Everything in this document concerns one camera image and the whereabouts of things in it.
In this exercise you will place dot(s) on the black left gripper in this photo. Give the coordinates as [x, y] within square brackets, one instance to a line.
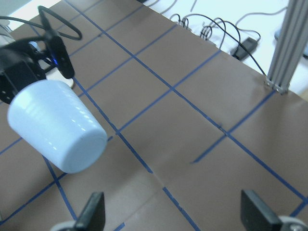
[19, 67]

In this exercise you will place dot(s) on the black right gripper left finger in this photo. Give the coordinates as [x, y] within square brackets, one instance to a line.
[93, 214]

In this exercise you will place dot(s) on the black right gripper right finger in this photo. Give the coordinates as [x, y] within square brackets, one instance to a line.
[256, 215]

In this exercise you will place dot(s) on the light blue plastic cup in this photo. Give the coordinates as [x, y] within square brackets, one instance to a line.
[53, 120]

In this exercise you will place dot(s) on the black power adapter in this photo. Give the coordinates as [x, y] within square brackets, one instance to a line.
[245, 48]

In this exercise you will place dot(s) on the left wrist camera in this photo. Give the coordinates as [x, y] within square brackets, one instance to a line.
[60, 56]

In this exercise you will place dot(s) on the aluminium frame post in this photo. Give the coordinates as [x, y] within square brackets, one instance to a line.
[290, 46]

